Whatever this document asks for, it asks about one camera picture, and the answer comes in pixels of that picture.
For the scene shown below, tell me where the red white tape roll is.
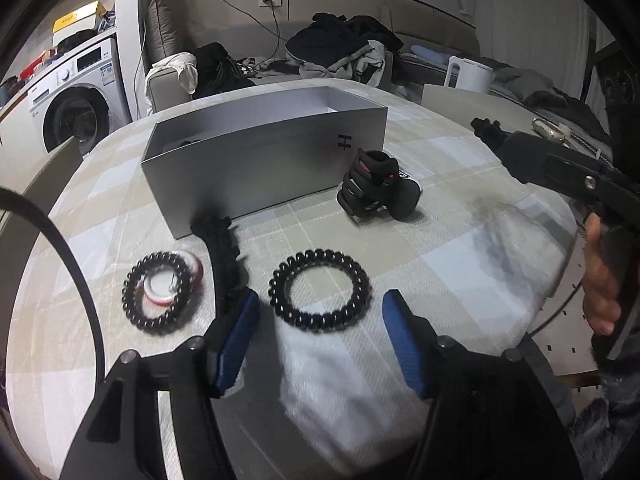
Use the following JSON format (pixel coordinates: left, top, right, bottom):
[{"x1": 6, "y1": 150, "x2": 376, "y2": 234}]
[{"x1": 142, "y1": 249, "x2": 205, "y2": 311}]

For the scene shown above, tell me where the black spiral hair tie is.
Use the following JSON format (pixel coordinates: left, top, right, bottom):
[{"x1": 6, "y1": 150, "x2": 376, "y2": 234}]
[
  {"x1": 121, "y1": 252, "x2": 198, "y2": 335},
  {"x1": 268, "y1": 249, "x2": 373, "y2": 335}
]

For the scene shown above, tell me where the thick black gripper cable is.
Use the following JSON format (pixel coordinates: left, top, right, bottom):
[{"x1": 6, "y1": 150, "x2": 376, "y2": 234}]
[{"x1": 0, "y1": 187, "x2": 106, "y2": 376}]

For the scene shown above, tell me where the grey white garment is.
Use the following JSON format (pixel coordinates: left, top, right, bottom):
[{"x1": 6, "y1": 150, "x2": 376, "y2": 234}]
[{"x1": 299, "y1": 40, "x2": 388, "y2": 88}]

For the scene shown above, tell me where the white cloth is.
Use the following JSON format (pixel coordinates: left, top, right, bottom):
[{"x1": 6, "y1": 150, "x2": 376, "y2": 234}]
[{"x1": 145, "y1": 52, "x2": 200, "y2": 116}]

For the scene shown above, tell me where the grey pillow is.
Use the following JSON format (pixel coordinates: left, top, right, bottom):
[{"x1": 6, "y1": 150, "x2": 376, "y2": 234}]
[{"x1": 145, "y1": 0, "x2": 183, "y2": 63}]

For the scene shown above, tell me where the black charging cable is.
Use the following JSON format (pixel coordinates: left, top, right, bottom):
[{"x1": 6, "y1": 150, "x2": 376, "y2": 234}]
[{"x1": 240, "y1": 0, "x2": 288, "y2": 68}]

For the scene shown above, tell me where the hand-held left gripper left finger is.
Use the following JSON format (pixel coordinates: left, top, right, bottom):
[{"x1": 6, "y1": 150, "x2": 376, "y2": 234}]
[{"x1": 60, "y1": 287, "x2": 261, "y2": 480}]

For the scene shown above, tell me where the yellow cardboard box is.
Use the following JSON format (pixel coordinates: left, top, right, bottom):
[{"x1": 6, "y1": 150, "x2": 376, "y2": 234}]
[{"x1": 52, "y1": 1, "x2": 108, "y2": 46}]

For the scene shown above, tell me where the person's right hand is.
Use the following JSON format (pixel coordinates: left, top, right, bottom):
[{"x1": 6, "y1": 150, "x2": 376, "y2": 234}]
[{"x1": 582, "y1": 215, "x2": 623, "y2": 336}]

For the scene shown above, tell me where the long black hair clip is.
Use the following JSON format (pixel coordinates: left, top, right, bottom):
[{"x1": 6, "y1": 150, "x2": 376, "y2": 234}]
[{"x1": 190, "y1": 216, "x2": 251, "y2": 301}]

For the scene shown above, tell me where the black striped garment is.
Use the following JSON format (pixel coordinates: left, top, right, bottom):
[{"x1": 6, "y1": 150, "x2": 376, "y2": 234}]
[{"x1": 192, "y1": 42, "x2": 258, "y2": 100}]

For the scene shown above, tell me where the grey cardboard box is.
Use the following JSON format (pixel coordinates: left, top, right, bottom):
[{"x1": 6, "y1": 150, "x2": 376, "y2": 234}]
[{"x1": 141, "y1": 85, "x2": 390, "y2": 241}]

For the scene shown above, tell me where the beige sofa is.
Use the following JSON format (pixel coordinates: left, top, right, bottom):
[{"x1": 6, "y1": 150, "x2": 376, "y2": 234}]
[{"x1": 145, "y1": 57, "x2": 451, "y2": 113}]

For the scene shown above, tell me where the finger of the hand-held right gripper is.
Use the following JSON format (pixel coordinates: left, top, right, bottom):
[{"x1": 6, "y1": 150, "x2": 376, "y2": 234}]
[{"x1": 471, "y1": 117, "x2": 626, "y2": 206}]

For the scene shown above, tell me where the black red hair claw clip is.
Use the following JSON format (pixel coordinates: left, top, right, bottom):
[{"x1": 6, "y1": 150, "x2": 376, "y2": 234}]
[{"x1": 337, "y1": 147, "x2": 403, "y2": 223}]

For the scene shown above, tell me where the checked tablecloth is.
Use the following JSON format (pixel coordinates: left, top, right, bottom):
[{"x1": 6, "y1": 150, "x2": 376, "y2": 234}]
[{"x1": 5, "y1": 77, "x2": 581, "y2": 480}]

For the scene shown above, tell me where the white electric kettle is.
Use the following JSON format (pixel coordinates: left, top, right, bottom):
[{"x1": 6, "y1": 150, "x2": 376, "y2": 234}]
[{"x1": 444, "y1": 55, "x2": 497, "y2": 95}]

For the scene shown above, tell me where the black clothes pile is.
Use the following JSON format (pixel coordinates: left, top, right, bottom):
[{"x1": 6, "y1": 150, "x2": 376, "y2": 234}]
[{"x1": 285, "y1": 12, "x2": 403, "y2": 68}]

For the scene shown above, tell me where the red storage box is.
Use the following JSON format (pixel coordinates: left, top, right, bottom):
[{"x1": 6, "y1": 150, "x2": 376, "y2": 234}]
[{"x1": 20, "y1": 57, "x2": 51, "y2": 81}]

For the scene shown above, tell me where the white washing machine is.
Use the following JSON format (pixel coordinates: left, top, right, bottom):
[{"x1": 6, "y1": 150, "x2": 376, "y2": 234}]
[{"x1": 27, "y1": 35, "x2": 133, "y2": 156}]

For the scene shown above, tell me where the light blue cushion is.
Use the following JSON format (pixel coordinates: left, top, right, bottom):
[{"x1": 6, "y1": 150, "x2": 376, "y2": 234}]
[{"x1": 410, "y1": 45, "x2": 448, "y2": 66}]

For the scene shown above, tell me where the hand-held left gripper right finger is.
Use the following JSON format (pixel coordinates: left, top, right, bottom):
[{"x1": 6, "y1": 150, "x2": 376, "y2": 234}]
[{"x1": 382, "y1": 289, "x2": 583, "y2": 480}]

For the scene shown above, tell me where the person's right forearm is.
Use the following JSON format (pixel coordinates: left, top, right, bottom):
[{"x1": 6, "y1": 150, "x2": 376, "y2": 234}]
[{"x1": 570, "y1": 350, "x2": 640, "y2": 480}]

